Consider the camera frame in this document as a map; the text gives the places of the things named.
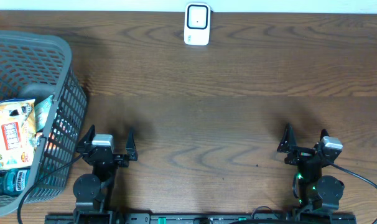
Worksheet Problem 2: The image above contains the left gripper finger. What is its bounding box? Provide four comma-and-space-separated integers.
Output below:
125, 128, 136, 154
78, 124, 95, 147

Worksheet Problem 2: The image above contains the teal tissue packet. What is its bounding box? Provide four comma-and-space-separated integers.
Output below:
35, 95, 54, 132

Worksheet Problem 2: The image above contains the yellow snack bag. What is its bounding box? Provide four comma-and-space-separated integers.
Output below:
0, 99, 37, 171

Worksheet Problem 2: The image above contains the blue mouthwash bottle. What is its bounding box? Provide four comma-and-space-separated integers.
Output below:
0, 169, 30, 196

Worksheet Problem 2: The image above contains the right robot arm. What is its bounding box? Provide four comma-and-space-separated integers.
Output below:
277, 124, 344, 213

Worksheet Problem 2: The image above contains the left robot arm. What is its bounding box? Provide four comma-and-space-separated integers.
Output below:
73, 126, 138, 224

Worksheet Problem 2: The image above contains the white barcode scanner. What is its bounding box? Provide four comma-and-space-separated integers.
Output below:
184, 2, 212, 45

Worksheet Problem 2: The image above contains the grey plastic basket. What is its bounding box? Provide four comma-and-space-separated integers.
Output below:
0, 30, 87, 217

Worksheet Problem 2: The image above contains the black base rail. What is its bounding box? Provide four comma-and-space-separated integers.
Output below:
44, 213, 356, 224

